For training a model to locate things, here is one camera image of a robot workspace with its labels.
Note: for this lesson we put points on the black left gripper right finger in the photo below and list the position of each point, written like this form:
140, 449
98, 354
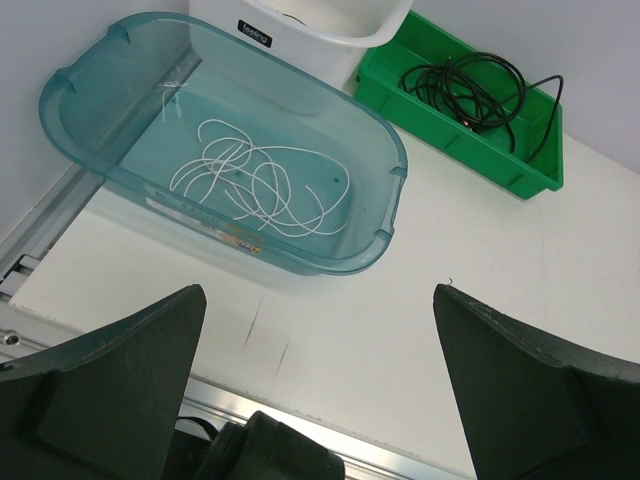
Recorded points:
534, 405

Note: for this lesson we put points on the white plastic basin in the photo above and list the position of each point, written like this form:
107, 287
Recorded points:
325, 38

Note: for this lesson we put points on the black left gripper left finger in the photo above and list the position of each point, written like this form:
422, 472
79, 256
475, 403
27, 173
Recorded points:
102, 405

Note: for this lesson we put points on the teal translucent plastic bin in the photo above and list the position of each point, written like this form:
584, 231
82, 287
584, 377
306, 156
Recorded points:
207, 131

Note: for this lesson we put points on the aluminium mounting rail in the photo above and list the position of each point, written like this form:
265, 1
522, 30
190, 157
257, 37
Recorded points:
24, 333

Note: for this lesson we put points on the green plastic tray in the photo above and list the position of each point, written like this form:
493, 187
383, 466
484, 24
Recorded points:
476, 107

